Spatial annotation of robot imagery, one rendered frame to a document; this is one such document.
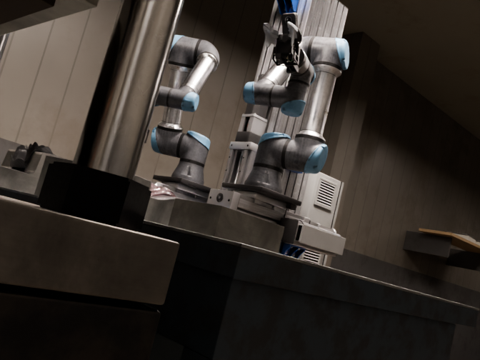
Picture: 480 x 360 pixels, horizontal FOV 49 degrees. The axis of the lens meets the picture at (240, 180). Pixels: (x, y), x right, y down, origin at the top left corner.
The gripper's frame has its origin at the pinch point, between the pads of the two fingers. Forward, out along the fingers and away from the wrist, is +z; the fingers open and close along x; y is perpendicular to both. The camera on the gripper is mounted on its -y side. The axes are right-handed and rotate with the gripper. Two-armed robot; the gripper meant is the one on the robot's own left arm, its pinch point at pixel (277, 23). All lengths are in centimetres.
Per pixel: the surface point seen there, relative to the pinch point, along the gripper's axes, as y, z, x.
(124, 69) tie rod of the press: 56, 94, -20
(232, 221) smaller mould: 63, 36, -9
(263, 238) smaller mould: 65, 27, -12
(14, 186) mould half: 56, 20, 65
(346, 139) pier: -67, -348, 44
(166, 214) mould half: 59, 9, 22
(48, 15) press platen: 48, 92, -7
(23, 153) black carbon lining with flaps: 43, 6, 78
